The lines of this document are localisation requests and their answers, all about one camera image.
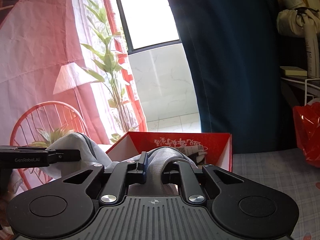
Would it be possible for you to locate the white zip garment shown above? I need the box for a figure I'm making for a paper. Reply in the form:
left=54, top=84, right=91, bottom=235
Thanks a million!
left=46, top=132, right=208, bottom=196

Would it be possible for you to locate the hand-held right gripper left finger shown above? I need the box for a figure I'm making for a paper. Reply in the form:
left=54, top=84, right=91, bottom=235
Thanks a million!
left=61, top=151, right=148, bottom=206

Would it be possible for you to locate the dark blue curtain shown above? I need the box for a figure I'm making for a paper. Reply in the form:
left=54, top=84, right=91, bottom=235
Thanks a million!
left=161, top=0, right=298, bottom=154

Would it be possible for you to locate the red plastic bag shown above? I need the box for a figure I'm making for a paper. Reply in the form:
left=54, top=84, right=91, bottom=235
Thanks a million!
left=293, top=102, right=320, bottom=168

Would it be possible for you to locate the yellow-green flat box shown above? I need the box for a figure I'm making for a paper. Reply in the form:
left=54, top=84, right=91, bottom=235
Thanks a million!
left=279, top=66, right=308, bottom=77

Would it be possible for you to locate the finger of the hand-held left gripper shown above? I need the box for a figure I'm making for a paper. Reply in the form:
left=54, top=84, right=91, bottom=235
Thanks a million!
left=47, top=149, right=81, bottom=165

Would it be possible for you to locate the red cardboard box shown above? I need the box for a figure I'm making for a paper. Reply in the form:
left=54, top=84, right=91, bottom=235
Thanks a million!
left=105, top=131, right=233, bottom=173

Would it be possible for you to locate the pink printed curtain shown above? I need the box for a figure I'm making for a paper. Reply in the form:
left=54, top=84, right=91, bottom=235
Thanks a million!
left=0, top=0, right=148, bottom=195

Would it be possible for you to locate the beige cloth bag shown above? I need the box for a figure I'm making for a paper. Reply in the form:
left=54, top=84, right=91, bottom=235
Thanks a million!
left=276, top=7, right=320, bottom=38

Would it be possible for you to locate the window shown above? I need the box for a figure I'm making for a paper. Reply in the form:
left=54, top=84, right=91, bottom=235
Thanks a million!
left=110, top=0, right=180, bottom=54

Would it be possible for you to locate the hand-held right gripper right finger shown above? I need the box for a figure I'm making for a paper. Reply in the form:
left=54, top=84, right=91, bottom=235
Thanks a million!
left=162, top=161, right=250, bottom=205

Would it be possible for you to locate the white wire rack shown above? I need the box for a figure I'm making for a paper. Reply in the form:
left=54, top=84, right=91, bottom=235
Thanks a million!
left=280, top=76, right=320, bottom=108

